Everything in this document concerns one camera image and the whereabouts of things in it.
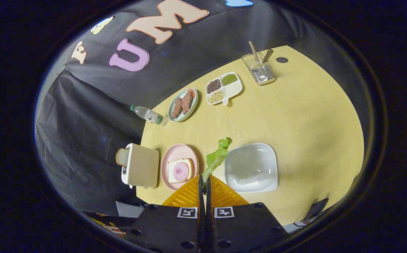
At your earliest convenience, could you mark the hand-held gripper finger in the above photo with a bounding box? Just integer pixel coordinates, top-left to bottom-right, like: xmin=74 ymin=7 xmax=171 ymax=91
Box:
xmin=124 ymin=175 xmax=206 ymax=253
xmin=206 ymin=175 xmax=290 ymax=253

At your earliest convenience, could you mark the green lettuce leaf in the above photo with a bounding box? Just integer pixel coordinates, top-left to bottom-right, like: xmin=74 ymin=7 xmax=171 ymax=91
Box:
xmin=202 ymin=137 xmax=233 ymax=183

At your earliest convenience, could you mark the toasted bread slice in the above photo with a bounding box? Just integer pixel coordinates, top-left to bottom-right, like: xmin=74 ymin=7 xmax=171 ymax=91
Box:
xmin=115 ymin=148 xmax=130 ymax=167

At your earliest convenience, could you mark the pink ham slice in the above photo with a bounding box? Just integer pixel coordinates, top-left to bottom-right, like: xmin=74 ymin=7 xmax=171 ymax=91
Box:
xmin=173 ymin=162 xmax=190 ymax=182

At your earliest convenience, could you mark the white bread slice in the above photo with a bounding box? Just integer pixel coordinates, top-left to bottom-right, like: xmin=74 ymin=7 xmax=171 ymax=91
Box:
xmin=168 ymin=158 xmax=193 ymax=183

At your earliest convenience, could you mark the white plate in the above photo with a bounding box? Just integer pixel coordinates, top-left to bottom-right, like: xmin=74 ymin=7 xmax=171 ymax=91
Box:
xmin=224 ymin=143 xmax=278 ymax=193

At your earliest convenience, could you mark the pink plate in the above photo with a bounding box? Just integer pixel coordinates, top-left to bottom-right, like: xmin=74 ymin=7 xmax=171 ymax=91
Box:
xmin=160 ymin=144 xmax=200 ymax=191

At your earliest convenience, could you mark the cream toaster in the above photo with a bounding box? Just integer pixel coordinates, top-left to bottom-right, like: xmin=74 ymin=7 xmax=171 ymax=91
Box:
xmin=121 ymin=143 xmax=160 ymax=189

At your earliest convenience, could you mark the pale blue plate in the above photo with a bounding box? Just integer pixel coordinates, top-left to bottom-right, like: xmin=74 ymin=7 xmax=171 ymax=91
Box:
xmin=168 ymin=88 xmax=199 ymax=123

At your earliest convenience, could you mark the brown meat piece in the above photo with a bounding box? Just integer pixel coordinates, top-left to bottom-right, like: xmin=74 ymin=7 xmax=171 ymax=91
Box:
xmin=171 ymin=98 xmax=183 ymax=119
xmin=181 ymin=91 xmax=194 ymax=115

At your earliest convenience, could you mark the clear water bottle green cap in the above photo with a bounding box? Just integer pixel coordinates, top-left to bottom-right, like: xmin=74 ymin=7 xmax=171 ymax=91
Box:
xmin=130 ymin=104 xmax=169 ymax=126

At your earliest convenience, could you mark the dark flat object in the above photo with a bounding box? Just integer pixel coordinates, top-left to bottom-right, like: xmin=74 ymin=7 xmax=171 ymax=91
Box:
xmin=302 ymin=198 xmax=329 ymax=222

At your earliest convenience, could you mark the heap of pale soybeans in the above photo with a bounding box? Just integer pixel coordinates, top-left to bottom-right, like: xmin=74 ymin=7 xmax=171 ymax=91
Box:
xmin=208 ymin=90 xmax=224 ymax=104

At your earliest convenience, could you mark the white divided dish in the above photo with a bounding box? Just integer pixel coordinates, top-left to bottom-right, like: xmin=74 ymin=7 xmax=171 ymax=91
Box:
xmin=206 ymin=72 xmax=243 ymax=106

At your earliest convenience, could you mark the heap of red beans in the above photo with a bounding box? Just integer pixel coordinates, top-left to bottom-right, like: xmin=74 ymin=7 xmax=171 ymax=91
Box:
xmin=207 ymin=79 xmax=221 ymax=94

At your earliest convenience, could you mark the heap of green beans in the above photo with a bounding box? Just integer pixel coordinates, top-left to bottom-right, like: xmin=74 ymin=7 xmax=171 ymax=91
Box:
xmin=222 ymin=73 xmax=238 ymax=86

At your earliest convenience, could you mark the clear glass utensil holder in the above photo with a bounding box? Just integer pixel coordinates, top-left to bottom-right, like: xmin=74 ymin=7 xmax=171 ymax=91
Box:
xmin=241 ymin=52 xmax=276 ymax=86

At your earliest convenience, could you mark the black backdrop cloth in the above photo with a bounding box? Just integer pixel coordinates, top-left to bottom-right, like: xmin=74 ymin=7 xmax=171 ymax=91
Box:
xmin=35 ymin=0 xmax=369 ymax=215

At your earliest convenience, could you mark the wooden stick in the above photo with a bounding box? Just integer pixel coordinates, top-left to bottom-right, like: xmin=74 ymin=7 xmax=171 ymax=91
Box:
xmin=248 ymin=41 xmax=260 ymax=65

